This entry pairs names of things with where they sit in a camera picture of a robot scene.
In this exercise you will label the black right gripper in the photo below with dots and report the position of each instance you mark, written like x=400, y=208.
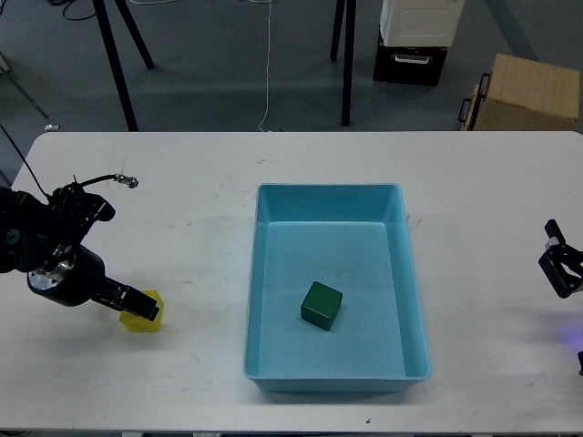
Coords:
x=561, y=263

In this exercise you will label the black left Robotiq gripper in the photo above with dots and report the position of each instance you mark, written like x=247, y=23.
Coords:
x=81, y=277

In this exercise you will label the yellow block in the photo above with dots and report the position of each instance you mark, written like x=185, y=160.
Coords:
x=135, y=323

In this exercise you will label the green block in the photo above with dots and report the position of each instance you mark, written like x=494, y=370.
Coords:
x=321, y=305

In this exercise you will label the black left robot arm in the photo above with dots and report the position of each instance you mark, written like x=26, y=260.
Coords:
x=44, y=241

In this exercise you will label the light blue plastic bin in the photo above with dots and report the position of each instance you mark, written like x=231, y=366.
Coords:
x=352, y=238

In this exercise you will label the black right table legs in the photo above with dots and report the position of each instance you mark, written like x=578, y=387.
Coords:
x=344, y=25

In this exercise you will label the wooden box with handles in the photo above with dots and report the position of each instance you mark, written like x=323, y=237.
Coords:
x=518, y=94

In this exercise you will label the black box with handle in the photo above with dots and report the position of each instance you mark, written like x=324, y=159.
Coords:
x=422, y=65

